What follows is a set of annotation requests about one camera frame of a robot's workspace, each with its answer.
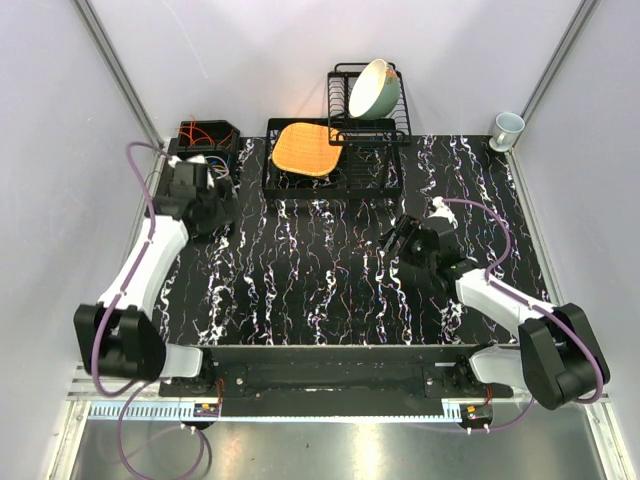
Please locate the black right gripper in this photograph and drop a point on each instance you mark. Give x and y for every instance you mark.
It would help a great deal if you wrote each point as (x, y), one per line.
(407, 227)

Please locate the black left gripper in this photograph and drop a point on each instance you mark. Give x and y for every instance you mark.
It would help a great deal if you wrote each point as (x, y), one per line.
(228, 194)

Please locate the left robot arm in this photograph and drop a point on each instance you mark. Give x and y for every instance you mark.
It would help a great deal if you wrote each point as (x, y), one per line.
(115, 335)

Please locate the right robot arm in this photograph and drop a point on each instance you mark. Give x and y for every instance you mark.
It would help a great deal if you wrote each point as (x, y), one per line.
(557, 359)

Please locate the black near storage bin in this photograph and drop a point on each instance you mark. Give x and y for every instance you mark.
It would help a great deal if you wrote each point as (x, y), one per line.
(203, 211)

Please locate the black low dish rack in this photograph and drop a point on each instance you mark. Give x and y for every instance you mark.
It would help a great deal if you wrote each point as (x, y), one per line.
(363, 172)

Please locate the orange woven mat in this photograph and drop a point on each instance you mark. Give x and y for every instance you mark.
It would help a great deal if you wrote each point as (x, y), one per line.
(303, 148)

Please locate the black tall dish rack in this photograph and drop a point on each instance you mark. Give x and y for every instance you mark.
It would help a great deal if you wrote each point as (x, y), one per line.
(394, 129)

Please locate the white mug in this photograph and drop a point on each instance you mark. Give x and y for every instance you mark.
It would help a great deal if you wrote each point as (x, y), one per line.
(505, 131)

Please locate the green ceramic bowl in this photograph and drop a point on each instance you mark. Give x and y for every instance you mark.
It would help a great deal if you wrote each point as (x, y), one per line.
(375, 92)

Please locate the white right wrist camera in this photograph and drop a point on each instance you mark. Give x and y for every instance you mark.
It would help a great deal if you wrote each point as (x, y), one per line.
(438, 208)

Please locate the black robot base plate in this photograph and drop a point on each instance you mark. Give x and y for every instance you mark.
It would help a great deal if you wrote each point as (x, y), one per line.
(336, 383)

